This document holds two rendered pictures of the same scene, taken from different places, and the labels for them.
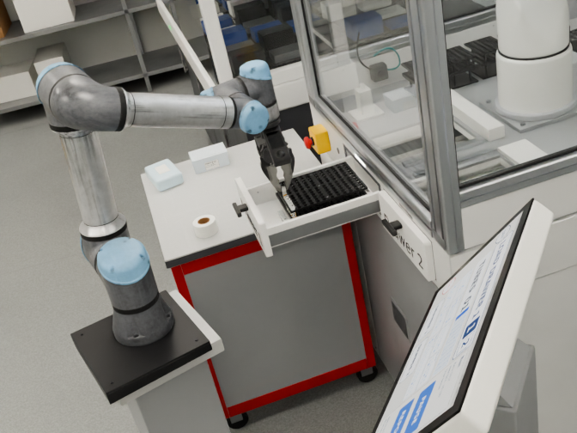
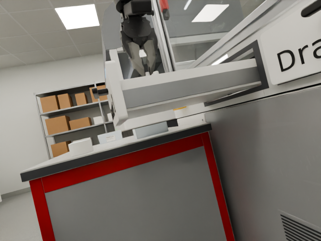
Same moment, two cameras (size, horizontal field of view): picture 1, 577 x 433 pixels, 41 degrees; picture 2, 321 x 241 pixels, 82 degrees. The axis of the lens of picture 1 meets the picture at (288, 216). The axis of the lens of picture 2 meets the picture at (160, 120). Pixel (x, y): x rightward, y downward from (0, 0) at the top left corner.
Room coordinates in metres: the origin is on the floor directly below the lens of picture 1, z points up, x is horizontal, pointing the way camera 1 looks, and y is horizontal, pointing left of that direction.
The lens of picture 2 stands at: (1.39, 0.05, 0.80)
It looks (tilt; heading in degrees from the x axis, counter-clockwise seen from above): 1 degrees up; 354
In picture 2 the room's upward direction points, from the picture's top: 14 degrees counter-clockwise
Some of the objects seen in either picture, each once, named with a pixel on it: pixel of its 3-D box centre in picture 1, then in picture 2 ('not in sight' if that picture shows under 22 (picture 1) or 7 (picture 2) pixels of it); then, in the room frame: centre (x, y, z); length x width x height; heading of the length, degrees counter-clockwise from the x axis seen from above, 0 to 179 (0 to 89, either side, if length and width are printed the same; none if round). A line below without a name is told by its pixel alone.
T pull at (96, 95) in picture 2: (240, 208); (100, 93); (1.86, 0.12, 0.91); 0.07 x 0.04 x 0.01; 10
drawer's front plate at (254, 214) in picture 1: (252, 215); (114, 103); (1.87, 0.10, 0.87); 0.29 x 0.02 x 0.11; 10
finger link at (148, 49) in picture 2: (285, 171); (149, 60); (1.90, -0.02, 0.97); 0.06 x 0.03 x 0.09; 10
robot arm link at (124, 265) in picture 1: (126, 271); not in sight; (1.58, 0.41, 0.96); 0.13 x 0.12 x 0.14; 23
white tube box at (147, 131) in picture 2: not in sight; (149, 130); (2.13, 0.01, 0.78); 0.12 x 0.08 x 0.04; 98
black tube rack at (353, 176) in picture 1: (320, 195); not in sight; (1.90, -0.10, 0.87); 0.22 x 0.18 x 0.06; 100
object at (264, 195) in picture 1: (324, 195); (189, 92); (1.90, -0.11, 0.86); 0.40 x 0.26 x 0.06; 100
